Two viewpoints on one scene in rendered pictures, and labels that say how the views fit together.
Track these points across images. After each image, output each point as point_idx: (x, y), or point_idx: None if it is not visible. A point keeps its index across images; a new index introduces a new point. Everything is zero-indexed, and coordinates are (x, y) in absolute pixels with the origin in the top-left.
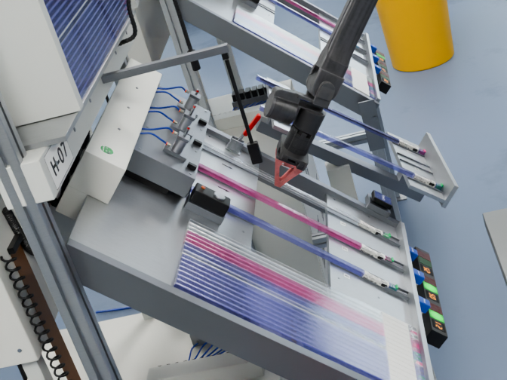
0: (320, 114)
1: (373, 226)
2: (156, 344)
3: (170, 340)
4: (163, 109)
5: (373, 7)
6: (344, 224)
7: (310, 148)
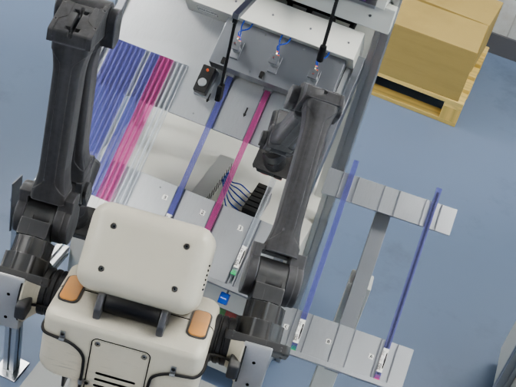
0: (263, 150)
1: (241, 259)
2: (277, 184)
3: (276, 191)
4: (302, 55)
5: (284, 130)
6: (239, 229)
7: (365, 244)
